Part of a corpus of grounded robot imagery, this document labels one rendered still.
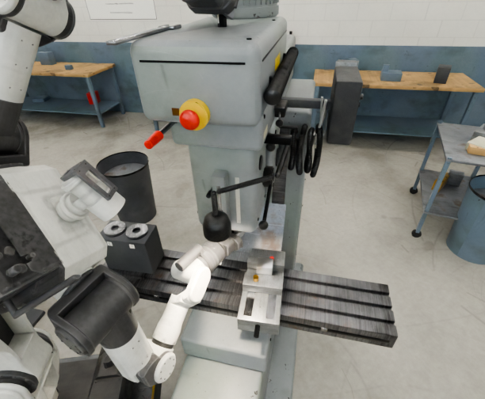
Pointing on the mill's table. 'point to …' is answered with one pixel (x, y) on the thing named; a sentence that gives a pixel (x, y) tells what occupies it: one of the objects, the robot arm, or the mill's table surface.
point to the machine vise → (252, 313)
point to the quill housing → (242, 217)
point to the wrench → (142, 34)
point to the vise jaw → (269, 283)
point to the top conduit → (276, 87)
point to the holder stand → (132, 246)
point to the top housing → (210, 68)
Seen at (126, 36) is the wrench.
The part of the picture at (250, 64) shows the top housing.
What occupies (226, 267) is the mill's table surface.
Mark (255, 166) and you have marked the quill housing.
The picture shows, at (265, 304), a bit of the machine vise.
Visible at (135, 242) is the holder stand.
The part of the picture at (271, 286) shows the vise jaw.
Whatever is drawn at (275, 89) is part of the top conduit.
